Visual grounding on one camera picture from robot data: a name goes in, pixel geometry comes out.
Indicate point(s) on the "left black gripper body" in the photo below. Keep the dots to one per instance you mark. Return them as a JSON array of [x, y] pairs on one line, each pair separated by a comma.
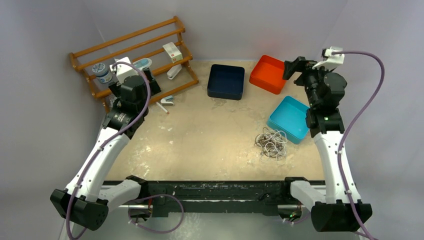
[[154, 88]]

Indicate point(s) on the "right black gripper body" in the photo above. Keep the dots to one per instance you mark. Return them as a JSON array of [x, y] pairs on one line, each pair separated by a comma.
[[305, 67]]

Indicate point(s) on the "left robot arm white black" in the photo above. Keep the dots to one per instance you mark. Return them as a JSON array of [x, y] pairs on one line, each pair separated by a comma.
[[83, 201]]

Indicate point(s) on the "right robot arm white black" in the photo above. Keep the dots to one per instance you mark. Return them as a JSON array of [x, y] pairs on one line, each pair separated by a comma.
[[340, 208]]

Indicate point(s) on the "small blue white stapler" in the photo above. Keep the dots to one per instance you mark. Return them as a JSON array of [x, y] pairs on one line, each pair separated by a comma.
[[167, 101]]

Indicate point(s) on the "oval blue white package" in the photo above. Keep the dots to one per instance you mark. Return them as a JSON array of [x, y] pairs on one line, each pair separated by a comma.
[[143, 64]]

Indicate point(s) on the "orange square tray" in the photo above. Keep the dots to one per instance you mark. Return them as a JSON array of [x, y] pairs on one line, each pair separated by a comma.
[[268, 74]]

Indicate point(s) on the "white red small box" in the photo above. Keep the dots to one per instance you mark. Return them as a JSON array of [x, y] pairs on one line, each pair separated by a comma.
[[173, 52]]

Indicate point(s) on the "cyan square tray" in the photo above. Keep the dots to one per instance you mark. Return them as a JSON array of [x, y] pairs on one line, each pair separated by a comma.
[[290, 117]]

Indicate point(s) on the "blue white round jar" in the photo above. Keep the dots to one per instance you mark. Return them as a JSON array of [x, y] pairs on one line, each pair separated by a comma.
[[102, 72]]

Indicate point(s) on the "dark navy square tray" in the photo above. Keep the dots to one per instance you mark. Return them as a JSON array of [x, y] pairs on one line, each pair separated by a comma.
[[226, 82]]

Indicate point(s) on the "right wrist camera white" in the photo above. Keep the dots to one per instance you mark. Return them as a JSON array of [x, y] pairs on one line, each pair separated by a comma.
[[330, 59]]

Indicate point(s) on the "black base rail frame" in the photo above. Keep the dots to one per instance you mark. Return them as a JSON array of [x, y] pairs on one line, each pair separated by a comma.
[[266, 197]]

